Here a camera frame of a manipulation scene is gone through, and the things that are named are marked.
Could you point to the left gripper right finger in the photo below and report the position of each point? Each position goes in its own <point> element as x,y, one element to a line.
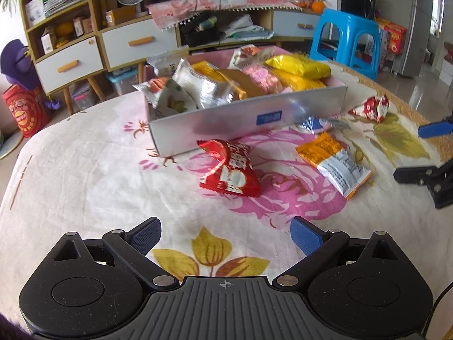
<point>321,249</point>

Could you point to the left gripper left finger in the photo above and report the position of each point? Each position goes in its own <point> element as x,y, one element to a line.
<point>130,249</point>

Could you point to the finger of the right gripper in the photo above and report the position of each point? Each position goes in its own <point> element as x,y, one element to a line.
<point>417,175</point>
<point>437,129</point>

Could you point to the gold bar wrapper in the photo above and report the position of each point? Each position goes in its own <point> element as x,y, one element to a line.
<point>244,87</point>

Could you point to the white pecan kernels packet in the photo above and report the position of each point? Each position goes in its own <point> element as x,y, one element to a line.
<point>165,97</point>

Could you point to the clear cracker packet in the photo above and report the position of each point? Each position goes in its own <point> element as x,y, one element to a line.
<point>264,78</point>

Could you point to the clear white bread roll packet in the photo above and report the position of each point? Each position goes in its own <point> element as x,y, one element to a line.
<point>206,92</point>

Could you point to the small red white packet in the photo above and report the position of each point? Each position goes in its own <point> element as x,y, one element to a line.
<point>374,109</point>

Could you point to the silver refrigerator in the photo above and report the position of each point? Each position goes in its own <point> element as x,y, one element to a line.
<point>415,16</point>

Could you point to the orange white snack packet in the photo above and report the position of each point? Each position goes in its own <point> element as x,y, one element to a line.
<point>334,162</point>

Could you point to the floral tablecloth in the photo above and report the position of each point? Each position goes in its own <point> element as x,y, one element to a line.
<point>98,170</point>

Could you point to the red snack packet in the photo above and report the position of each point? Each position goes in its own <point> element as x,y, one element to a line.
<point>234,173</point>

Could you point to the blue white small packet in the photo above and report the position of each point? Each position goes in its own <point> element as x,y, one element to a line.
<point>316,126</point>

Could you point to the blue plastic stool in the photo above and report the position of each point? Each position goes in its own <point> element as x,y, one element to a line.
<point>351,28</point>

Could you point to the yellow snack bag left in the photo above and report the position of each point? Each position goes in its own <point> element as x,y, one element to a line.
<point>296,83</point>

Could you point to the yellow snack bag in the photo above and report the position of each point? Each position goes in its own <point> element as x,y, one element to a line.
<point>300,65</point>
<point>296,83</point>

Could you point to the yellow snack bag right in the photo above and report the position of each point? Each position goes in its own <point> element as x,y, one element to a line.
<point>300,65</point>

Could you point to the pink and silver cardboard box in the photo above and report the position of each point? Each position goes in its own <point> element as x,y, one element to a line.
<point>178,133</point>

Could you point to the red round container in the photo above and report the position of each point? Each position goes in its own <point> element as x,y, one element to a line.
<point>27,108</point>

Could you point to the wooden cabinet with drawers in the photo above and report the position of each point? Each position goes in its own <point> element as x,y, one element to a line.
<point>109,48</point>

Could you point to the purple plush toy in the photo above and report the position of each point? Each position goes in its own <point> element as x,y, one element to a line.
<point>19,69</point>

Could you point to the pink floral cabinet cloth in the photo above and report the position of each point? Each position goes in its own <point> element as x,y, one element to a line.
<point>173,13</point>

